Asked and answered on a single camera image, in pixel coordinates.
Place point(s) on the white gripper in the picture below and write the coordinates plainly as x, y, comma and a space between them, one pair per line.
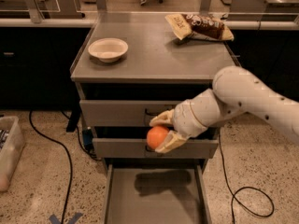
184, 117

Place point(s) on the orange fruit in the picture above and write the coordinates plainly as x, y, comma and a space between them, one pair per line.
156, 136

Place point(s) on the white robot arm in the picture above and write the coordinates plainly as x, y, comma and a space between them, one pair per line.
234, 91

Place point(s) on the grey drawer cabinet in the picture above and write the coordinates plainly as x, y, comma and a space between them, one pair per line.
156, 67

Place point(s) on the middle grey drawer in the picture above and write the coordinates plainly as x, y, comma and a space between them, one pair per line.
137, 148

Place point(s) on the grey drawer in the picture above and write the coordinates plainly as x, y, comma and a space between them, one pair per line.
122, 113
137, 148
139, 195

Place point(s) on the bottom grey drawer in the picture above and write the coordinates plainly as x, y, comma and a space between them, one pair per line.
139, 195

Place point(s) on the top grey drawer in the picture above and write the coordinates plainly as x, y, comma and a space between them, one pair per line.
122, 113

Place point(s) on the blue power box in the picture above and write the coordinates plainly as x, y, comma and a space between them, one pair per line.
87, 137

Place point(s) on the white bowl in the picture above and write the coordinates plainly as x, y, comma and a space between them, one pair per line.
108, 50

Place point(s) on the brown chip bag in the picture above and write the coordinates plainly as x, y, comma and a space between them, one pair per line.
198, 27

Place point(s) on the clear plastic bin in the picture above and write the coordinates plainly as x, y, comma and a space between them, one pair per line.
11, 151

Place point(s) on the steel table top right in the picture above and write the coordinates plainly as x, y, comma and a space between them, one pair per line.
263, 10

